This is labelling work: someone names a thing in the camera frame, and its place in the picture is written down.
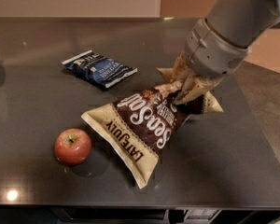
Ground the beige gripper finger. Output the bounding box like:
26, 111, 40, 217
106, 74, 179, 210
174, 75, 223, 105
171, 52, 195, 84

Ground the brown Late July chip bag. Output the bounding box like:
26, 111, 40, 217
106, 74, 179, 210
82, 68, 223, 189

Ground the blue chip bag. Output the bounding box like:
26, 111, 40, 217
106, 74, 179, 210
62, 50, 137, 90

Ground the red apple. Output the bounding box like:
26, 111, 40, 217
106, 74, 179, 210
54, 128, 91, 166

